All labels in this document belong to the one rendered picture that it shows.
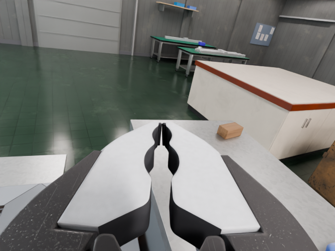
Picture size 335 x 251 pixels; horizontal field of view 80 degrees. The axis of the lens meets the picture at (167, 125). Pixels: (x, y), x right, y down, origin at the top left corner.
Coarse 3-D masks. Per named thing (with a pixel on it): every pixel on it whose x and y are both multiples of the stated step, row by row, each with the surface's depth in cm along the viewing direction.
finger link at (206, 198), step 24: (168, 144) 12; (192, 144) 10; (168, 168) 11; (192, 168) 9; (216, 168) 9; (192, 192) 7; (216, 192) 8; (240, 192) 8; (192, 216) 7; (216, 216) 7; (240, 216) 7; (192, 240) 7
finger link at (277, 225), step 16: (224, 160) 9; (240, 176) 8; (256, 192) 8; (256, 208) 7; (272, 208) 7; (272, 224) 6; (288, 224) 6; (224, 240) 6; (240, 240) 6; (256, 240) 6; (272, 240) 6; (288, 240) 6; (304, 240) 6
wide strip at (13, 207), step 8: (40, 184) 79; (32, 192) 75; (16, 200) 72; (24, 200) 72; (8, 208) 68; (16, 208) 69; (0, 216) 66; (8, 216) 66; (0, 224) 63; (0, 232) 61
